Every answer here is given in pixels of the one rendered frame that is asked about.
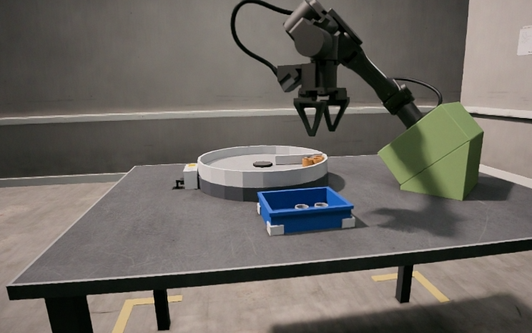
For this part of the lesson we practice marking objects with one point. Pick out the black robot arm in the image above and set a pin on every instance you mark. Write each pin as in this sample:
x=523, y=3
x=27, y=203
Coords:
x=320, y=45

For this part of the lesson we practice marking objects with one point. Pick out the white round turntable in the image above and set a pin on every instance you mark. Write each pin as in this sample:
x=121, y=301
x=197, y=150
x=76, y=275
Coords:
x=239, y=173

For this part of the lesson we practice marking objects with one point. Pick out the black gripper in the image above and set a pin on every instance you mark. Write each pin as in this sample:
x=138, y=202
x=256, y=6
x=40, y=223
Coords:
x=327, y=81

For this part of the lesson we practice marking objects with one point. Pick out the blue open tray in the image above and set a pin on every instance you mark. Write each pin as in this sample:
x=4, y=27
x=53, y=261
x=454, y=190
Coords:
x=278, y=208

